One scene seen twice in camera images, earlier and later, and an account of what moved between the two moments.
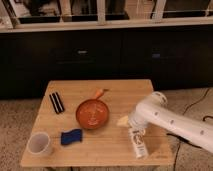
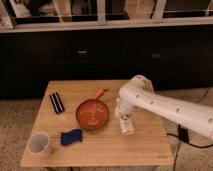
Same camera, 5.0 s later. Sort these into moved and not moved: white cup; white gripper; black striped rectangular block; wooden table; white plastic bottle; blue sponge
Moved: white gripper; white plastic bottle
Not moved: black striped rectangular block; wooden table; white cup; blue sponge
